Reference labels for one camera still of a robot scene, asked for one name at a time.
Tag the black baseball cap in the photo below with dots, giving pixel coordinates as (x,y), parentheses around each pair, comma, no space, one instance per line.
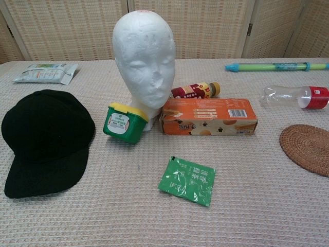
(48,136)

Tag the white foam mannequin head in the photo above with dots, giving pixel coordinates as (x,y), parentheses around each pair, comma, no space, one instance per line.
(144,51)

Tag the green tub with yellow lid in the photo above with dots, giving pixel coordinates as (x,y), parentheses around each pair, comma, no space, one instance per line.
(123,123)

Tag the orange biscuit box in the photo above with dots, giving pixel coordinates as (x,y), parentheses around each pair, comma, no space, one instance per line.
(208,115)

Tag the small yellow-capped drink bottle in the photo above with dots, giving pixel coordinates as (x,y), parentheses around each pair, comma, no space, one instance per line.
(195,90)

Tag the green tea sachet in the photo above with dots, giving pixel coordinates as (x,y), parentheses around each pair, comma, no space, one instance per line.
(187,180)

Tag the beige waffle tablecloth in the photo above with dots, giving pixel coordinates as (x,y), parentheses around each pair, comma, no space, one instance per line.
(164,205)

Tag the woven folding screen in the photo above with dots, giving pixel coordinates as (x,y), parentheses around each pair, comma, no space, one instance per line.
(213,28)

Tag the green and blue water shooter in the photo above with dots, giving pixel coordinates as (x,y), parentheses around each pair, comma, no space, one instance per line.
(275,67)

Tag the white wet wipes pack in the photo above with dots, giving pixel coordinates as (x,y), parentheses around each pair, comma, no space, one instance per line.
(45,73)

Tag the clear bottle with red label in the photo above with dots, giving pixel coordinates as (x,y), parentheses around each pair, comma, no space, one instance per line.
(298,97)

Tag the round woven rattan coaster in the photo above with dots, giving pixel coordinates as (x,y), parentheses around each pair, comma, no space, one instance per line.
(307,149)

